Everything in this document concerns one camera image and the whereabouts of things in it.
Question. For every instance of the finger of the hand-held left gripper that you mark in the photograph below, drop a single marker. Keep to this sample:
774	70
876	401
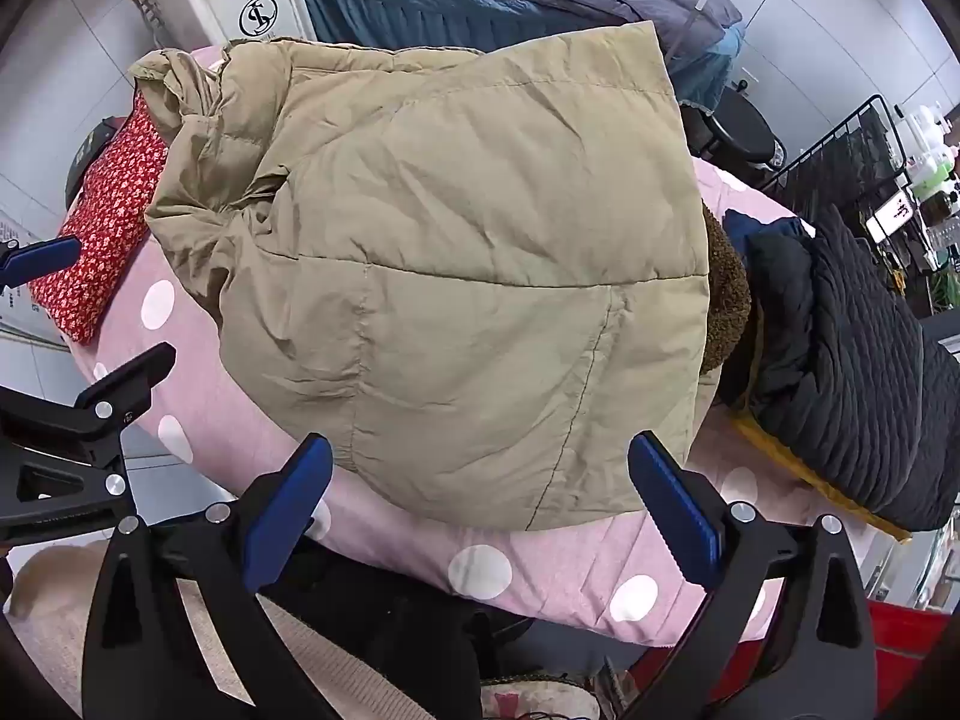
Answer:
112	390
45	258

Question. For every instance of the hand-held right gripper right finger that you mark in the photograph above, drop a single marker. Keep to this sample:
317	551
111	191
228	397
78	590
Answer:
675	510

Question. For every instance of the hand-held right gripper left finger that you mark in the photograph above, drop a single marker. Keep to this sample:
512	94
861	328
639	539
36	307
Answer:
285	499

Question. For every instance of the khaki puffer jacket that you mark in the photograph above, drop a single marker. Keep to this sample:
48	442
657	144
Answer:
450	240

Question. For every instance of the red floral cloth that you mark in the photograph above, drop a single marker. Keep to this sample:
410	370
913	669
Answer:
105	225

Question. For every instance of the black device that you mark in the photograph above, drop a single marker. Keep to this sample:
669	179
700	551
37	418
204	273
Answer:
97	146

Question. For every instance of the pink polka-dot blanket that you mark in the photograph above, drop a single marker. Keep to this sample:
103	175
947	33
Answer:
525	566

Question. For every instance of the black quilted jacket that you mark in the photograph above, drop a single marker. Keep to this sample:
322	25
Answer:
862	360

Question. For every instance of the red box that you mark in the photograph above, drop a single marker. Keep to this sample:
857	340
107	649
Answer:
907	652

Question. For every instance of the navy blue cloth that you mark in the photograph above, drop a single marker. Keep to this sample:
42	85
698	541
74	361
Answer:
757	229

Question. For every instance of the white sign card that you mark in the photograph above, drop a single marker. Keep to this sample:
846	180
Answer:
889	217

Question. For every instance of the black round stool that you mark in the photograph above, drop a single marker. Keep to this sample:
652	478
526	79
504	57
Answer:
739	127

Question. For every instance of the teal blue bed cover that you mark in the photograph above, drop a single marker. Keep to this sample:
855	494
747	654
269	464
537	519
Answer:
390	15

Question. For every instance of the shelf with bottles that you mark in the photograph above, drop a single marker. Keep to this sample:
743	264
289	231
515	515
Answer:
930	157

